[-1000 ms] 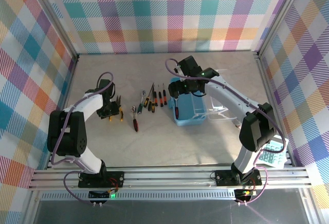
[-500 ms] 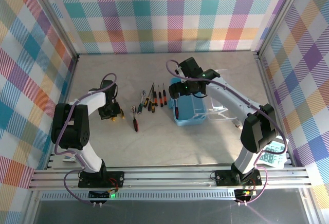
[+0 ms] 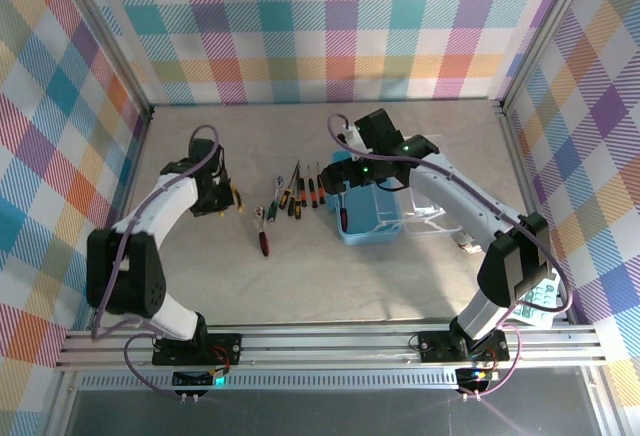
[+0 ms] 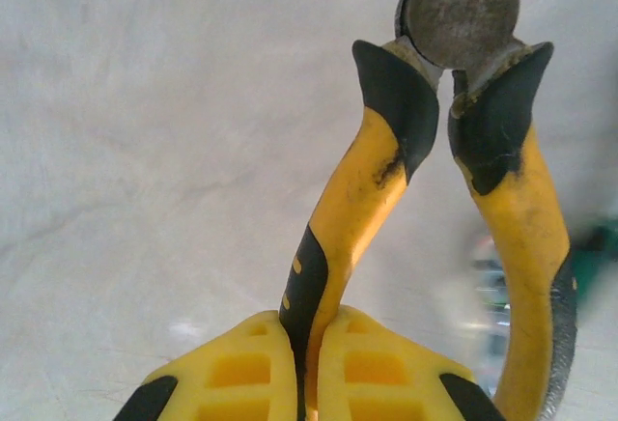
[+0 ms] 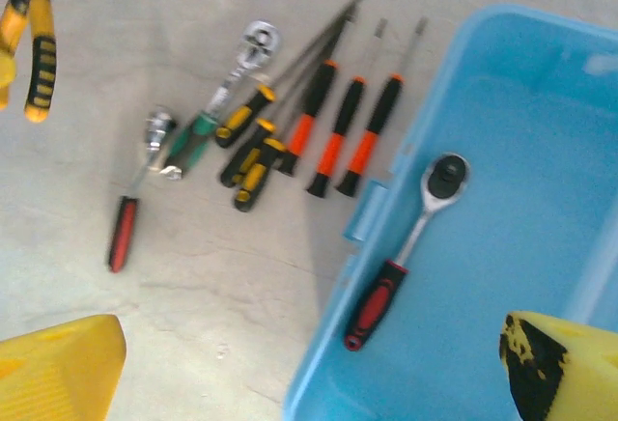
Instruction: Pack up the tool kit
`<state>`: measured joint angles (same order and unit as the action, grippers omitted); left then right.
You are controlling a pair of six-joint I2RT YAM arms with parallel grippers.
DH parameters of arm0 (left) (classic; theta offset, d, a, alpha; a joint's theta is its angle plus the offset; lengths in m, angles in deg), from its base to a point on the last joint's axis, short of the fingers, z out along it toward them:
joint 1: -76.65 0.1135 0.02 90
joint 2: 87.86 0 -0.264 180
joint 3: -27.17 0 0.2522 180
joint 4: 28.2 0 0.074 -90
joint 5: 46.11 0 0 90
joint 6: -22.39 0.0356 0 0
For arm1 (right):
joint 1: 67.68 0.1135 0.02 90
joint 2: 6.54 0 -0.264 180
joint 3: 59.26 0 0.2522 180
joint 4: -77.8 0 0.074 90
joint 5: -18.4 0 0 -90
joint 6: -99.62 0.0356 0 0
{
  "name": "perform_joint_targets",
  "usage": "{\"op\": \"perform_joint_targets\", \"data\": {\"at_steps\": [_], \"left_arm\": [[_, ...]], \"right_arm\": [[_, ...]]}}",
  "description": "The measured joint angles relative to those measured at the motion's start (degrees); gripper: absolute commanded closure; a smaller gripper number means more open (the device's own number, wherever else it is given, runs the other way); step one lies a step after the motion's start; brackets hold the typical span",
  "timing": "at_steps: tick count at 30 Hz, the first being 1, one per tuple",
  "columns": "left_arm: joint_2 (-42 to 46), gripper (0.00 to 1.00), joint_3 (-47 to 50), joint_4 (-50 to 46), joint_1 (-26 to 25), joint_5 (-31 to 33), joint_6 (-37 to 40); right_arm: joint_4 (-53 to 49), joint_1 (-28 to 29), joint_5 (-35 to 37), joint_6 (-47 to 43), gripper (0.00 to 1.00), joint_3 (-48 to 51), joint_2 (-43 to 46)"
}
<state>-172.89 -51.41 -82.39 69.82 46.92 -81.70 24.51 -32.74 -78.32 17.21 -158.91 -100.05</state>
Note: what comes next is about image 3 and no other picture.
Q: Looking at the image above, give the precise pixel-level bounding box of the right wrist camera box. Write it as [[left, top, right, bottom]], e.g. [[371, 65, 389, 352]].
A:
[[341, 123, 374, 162]]

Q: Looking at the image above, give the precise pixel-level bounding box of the aluminium frame post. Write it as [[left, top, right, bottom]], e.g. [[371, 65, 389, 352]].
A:
[[499, 0, 594, 112], [57, 0, 154, 117]]

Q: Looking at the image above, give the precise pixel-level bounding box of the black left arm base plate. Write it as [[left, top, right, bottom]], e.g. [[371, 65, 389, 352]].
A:
[[151, 333, 244, 366]]

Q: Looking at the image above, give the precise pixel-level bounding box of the printed paper packet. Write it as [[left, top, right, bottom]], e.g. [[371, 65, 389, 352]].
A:
[[452, 230, 484, 256]]

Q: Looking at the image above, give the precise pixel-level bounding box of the light blue calculator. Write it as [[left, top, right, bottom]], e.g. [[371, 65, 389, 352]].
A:
[[514, 275, 560, 328]]

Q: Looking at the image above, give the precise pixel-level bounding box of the aluminium side rail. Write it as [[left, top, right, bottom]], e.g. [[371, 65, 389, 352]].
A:
[[87, 108, 154, 332], [497, 100, 574, 327]]

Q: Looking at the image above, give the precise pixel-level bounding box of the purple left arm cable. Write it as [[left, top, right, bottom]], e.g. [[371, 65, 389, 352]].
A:
[[89, 124, 224, 402]]

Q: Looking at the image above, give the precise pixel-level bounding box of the blue plastic toolbox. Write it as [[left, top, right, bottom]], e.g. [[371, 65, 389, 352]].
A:
[[332, 150, 465, 248]]

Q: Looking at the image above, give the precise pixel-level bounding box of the slotted grey cable duct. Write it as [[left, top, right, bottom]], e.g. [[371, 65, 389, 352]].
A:
[[79, 373, 459, 391]]

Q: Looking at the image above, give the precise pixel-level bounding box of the short yellow-handled screwdriver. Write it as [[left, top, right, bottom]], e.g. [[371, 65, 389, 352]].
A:
[[292, 175, 305, 221]]

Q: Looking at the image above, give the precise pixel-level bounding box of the aluminium front rail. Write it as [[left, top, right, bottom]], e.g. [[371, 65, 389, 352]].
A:
[[54, 324, 607, 373]]

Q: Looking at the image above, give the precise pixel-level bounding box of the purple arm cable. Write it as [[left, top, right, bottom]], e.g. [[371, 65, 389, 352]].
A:
[[89, 124, 224, 402], [326, 113, 575, 400]]

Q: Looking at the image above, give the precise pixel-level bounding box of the green-handled wrench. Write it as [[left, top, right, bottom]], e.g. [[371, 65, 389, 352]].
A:
[[267, 174, 285, 224]]

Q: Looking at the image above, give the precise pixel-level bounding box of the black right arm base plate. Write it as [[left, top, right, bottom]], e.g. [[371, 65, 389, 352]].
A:
[[417, 330, 511, 363]]

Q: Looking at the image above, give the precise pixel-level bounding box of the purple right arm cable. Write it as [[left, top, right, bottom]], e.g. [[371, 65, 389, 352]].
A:
[[326, 113, 575, 400]]

